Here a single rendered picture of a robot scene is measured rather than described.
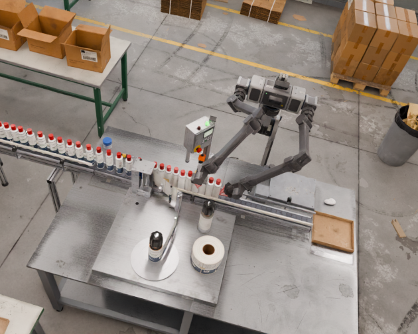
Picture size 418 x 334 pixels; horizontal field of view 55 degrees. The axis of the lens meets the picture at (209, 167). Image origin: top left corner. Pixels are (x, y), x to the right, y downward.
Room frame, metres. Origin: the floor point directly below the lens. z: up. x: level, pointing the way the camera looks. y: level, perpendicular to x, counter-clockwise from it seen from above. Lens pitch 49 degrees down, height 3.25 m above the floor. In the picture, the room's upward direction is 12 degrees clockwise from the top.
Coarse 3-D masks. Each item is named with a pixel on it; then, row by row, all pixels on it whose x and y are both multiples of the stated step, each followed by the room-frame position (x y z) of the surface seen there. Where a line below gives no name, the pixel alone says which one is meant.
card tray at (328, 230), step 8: (320, 216) 1.82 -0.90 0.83; (328, 216) 1.83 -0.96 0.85; (336, 216) 1.83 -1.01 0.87; (320, 224) 1.75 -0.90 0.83; (328, 224) 1.77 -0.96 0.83; (336, 224) 1.78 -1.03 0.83; (344, 224) 1.80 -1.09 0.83; (352, 224) 1.80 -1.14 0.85; (312, 232) 1.66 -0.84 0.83; (320, 232) 1.68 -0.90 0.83; (328, 232) 1.69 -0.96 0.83; (336, 232) 1.71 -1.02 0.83; (344, 232) 1.72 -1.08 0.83; (352, 232) 1.73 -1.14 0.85; (312, 240) 1.60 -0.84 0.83; (320, 240) 1.61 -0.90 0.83; (328, 240) 1.63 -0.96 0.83; (336, 240) 1.64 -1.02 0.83; (344, 240) 1.65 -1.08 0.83; (352, 240) 1.66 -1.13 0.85; (336, 248) 1.57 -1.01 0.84; (344, 248) 1.57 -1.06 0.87; (352, 248) 1.59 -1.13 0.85
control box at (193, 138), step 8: (200, 120) 1.90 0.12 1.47; (208, 120) 1.92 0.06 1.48; (192, 128) 1.81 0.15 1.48; (208, 128) 1.85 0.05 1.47; (184, 136) 1.82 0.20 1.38; (192, 136) 1.78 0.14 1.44; (200, 136) 1.80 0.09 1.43; (208, 136) 1.86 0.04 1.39; (184, 144) 1.81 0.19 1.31; (192, 144) 1.77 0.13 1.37; (200, 144) 1.81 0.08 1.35; (208, 144) 1.87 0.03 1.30; (192, 152) 1.77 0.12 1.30
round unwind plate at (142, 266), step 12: (144, 240) 1.29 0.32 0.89; (132, 252) 1.18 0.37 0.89; (144, 252) 1.20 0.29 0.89; (168, 252) 1.23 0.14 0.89; (132, 264) 1.10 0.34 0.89; (144, 264) 1.12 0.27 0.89; (156, 264) 1.13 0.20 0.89; (168, 264) 1.15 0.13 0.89; (144, 276) 1.04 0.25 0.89; (156, 276) 1.06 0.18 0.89; (168, 276) 1.07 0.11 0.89
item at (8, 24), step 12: (0, 0) 3.38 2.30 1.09; (12, 0) 3.40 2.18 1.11; (24, 0) 3.41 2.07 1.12; (0, 12) 3.33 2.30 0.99; (12, 12) 3.33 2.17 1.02; (0, 24) 3.33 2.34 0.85; (12, 24) 3.33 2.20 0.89; (0, 36) 3.07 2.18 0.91; (12, 36) 3.06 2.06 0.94; (24, 36) 3.24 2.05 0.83; (12, 48) 3.06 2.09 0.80
